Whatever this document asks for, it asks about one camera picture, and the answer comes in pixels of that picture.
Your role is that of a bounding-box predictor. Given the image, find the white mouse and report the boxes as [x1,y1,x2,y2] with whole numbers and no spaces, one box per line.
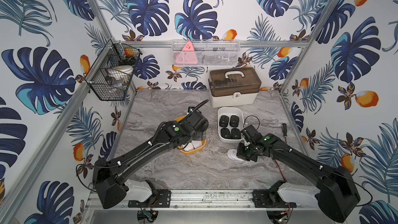
[192,141,203,149]
[183,143,194,152]
[227,149,244,162]

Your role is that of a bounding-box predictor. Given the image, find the yellow plastic bin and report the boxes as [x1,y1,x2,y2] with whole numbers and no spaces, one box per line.
[174,114,207,155]

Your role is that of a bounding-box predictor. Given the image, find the black mouse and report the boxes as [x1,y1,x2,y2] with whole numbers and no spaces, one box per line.
[231,128,241,140]
[229,115,240,128]
[219,115,230,128]
[220,128,231,140]

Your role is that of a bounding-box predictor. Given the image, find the white plastic bin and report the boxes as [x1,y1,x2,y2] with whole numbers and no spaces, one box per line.
[217,107,244,144]

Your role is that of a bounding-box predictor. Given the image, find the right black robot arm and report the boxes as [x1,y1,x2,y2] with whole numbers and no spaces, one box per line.
[237,125,360,223]

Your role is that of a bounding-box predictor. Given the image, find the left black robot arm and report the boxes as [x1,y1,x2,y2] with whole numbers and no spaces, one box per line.
[92,100,209,209]

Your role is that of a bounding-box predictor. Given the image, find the brown lid storage case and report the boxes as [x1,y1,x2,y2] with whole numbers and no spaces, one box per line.
[208,67,262,108]

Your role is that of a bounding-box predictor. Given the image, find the pink triangle object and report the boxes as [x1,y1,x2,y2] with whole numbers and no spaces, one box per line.
[175,41,198,65]

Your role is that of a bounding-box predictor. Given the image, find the white bowl in basket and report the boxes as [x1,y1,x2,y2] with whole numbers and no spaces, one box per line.
[107,65,134,79]

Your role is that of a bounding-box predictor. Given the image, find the black handle screwdriver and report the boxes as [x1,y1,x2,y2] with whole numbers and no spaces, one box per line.
[282,123,288,143]

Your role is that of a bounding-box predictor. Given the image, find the red black power cable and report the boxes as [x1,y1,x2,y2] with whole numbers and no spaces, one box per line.
[275,160,287,183]

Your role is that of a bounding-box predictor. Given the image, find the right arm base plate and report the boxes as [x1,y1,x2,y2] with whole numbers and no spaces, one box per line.
[252,190,297,208]

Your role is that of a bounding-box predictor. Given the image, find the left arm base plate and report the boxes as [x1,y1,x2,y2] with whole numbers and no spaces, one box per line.
[127,189,172,209]

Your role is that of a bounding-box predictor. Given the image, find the clear wall shelf basket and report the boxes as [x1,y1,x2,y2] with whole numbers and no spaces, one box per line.
[171,40,240,67]

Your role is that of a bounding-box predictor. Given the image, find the black wire basket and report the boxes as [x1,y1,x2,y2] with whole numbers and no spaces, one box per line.
[85,40,143,101]

